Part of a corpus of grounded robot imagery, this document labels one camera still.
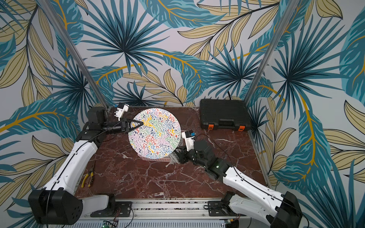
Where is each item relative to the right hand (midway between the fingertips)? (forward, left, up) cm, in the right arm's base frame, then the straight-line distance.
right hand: (173, 148), depth 71 cm
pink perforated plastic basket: (-5, +3, -1) cm, 6 cm away
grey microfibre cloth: (-6, -1, +1) cm, 6 cm away
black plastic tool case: (+36, -37, -15) cm, 54 cm away
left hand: (+8, +15, +9) cm, 19 cm away
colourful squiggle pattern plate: (+4, +6, +5) cm, 9 cm away
